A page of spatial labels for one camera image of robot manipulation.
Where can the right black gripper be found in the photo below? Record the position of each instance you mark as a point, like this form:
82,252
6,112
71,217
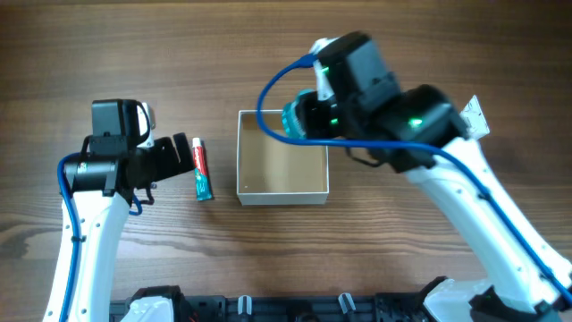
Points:
314,119

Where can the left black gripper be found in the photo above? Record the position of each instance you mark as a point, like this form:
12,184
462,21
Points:
157,159

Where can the blue mouthwash bottle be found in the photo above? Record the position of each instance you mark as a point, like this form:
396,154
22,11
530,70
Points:
290,120

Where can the white lotion tube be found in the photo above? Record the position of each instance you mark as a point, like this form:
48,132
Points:
474,118

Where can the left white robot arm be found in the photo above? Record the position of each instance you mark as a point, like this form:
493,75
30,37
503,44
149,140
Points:
110,179

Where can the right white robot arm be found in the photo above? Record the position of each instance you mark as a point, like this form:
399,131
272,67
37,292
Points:
359,103

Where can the red green toothpaste tube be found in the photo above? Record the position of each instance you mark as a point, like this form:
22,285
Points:
203,188

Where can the open beige cardboard box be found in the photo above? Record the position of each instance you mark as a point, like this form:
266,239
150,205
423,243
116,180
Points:
270,172

